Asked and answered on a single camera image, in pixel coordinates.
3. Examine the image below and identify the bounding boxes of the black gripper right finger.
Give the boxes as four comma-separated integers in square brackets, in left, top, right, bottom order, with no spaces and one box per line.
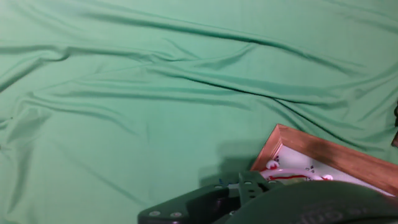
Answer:
[214,180,398,224]

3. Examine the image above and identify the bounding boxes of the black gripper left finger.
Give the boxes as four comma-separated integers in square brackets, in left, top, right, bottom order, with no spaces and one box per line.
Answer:
[137,170,282,224]

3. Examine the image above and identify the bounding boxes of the green cloth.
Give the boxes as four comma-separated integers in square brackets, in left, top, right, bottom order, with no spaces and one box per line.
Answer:
[0,0,398,224]

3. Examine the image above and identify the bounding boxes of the hand of seated person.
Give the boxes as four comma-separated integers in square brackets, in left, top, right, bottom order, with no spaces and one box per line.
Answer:
[391,101,398,147]

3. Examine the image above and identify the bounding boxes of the wooden framed toy basketball hoop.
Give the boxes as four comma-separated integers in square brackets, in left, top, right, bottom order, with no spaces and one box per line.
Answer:
[250,123,398,197]

